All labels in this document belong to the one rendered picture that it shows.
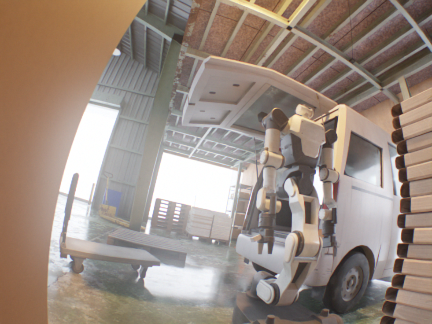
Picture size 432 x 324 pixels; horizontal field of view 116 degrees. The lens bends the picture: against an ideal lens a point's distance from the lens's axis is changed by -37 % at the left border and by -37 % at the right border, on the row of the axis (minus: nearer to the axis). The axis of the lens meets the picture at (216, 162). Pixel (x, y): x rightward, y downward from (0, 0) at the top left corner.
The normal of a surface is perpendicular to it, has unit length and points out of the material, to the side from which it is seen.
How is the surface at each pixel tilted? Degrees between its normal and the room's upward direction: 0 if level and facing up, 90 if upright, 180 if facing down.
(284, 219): 90
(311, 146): 90
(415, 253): 90
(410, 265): 90
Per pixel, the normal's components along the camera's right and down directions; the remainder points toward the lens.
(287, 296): 0.16, 0.06
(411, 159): -0.95, -0.23
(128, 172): 0.28, -0.20
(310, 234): 0.28, -0.58
